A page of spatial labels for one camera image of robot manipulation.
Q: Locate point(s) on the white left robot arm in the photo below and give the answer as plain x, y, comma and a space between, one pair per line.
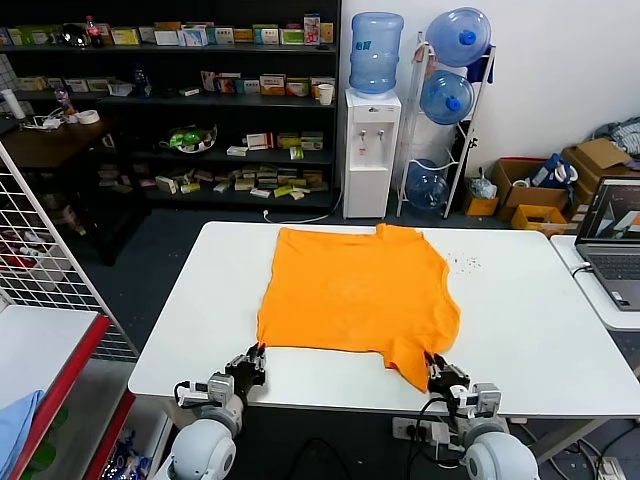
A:
205, 445

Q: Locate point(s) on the open white box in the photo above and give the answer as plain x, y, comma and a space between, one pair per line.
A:
121, 89

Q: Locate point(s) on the bowl with green fruit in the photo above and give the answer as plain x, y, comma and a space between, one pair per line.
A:
187, 137

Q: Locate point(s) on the pile of grey clothes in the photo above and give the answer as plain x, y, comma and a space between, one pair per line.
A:
625, 135

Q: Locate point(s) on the grey laptop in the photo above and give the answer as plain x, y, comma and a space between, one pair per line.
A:
612, 260

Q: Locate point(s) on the small flat white box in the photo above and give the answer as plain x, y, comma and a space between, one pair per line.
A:
236, 151

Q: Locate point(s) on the yellow green medicine box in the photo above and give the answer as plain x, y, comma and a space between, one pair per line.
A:
289, 140
125, 36

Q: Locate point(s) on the black shelf unit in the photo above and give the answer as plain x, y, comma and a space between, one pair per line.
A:
225, 112

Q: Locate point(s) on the white tape roll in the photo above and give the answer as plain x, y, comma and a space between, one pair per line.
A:
87, 119

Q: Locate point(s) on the green package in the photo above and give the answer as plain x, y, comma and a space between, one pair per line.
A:
50, 450

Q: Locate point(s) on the white water dispenser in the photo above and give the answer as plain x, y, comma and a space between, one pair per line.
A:
367, 170

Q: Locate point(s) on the white power adapter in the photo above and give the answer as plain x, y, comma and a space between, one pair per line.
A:
52, 121

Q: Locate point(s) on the tall pink white box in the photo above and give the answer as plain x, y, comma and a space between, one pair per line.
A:
312, 30

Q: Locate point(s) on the cola bottle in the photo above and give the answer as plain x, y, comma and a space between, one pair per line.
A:
94, 32

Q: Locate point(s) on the small yellow cardboard box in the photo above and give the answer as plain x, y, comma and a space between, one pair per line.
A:
480, 206

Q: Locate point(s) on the open brown cardboard box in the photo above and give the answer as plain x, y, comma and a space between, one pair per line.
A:
597, 152

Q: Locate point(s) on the dark wooden table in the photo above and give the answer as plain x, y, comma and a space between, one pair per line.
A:
55, 145

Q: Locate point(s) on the upright blue water jug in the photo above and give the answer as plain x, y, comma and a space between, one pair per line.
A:
375, 55

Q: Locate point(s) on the white cylindrical bottle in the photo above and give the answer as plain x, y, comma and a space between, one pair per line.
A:
12, 104

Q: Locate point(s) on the light blue cloth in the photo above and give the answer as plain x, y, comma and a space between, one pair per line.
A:
15, 430

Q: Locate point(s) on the tape roll in box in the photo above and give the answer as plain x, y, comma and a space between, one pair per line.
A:
521, 184

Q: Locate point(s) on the shiny black helmet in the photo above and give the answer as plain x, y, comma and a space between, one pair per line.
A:
74, 35

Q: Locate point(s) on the small white side table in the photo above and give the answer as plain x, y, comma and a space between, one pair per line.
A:
562, 245

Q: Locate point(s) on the white floor power strip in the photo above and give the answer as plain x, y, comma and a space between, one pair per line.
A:
611, 467

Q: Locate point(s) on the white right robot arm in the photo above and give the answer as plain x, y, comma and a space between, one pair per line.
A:
500, 450

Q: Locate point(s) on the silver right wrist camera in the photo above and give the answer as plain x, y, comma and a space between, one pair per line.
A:
482, 397

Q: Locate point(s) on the small green box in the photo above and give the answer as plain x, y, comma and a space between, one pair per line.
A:
297, 153

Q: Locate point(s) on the large white table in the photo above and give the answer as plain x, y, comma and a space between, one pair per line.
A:
500, 325

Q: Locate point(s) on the blue bag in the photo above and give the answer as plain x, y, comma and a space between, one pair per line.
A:
547, 170

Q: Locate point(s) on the flat yellow cardboard box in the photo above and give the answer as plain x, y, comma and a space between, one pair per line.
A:
522, 222

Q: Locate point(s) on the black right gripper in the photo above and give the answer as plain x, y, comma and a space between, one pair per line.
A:
447, 381

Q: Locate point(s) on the white paper cup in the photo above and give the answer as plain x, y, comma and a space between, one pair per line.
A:
325, 95

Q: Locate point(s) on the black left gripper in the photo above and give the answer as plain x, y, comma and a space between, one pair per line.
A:
245, 377

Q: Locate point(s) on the red white medicine box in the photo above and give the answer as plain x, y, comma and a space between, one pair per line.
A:
259, 141

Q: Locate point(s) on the red-edged white table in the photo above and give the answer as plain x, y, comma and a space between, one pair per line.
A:
30, 340

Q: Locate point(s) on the clear plastic bag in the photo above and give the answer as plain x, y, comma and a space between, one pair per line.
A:
484, 187

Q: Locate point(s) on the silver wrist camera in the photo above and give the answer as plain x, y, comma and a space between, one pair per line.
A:
482, 397
220, 387

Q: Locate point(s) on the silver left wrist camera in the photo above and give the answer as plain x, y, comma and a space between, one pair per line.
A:
220, 387

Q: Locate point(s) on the orange t-shirt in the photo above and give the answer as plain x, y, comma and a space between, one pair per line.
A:
350, 290

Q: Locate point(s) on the blue white medicine box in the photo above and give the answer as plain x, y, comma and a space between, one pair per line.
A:
192, 37

